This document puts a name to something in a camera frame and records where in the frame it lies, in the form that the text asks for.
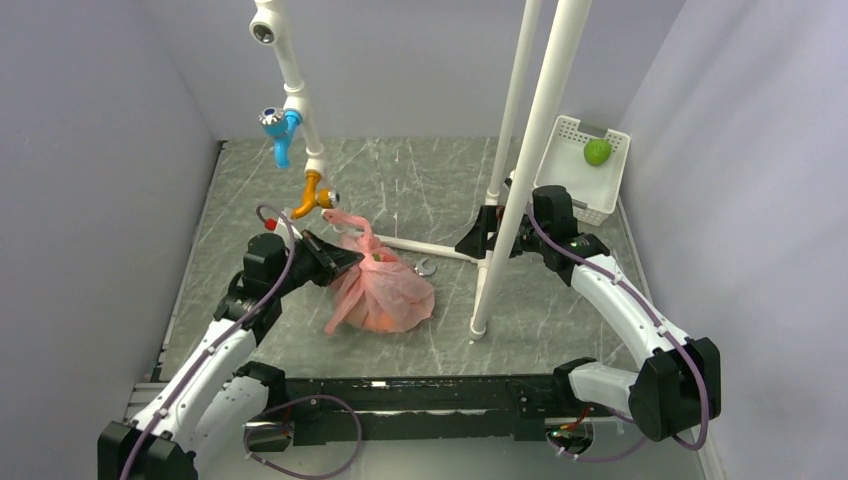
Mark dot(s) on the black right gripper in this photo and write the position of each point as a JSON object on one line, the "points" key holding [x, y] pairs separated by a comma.
{"points": [[476, 242]]}

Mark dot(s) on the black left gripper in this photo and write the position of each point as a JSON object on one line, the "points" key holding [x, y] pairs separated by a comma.
{"points": [[338, 257]]}

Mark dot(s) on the pink plastic bag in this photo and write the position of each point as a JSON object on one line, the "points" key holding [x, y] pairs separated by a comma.
{"points": [[382, 282]]}

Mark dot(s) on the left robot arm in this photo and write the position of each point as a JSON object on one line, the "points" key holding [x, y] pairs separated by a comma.
{"points": [[219, 388]]}

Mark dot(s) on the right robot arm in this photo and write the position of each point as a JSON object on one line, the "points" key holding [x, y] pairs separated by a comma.
{"points": [[678, 384]]}

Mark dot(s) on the orange fake fruit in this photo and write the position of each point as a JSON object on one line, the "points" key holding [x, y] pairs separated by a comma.
{"points": [[379, 322]]}

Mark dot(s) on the green fake lime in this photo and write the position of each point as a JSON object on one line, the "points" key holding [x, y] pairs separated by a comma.
{"points": [[597, 151]]}

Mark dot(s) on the silver wrench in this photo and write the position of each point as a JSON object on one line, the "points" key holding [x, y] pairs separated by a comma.
{"points": [[425, 267]]}

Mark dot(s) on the orange faucet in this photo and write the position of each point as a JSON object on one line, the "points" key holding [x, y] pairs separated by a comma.
{"points": [[314, 196]]}

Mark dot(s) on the white plastic basket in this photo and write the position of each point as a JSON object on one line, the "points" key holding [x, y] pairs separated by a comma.
{"points": [[594, 189]]}

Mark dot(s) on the blue faucet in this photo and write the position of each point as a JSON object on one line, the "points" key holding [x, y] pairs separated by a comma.
{"points": [[280, 125]]}

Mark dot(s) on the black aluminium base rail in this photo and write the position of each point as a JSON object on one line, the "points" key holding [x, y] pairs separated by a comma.
{"points": [[522, 407]]}

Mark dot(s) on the white PVC pipe frame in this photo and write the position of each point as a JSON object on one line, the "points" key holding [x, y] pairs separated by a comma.
{"points": [[269, 27]]}

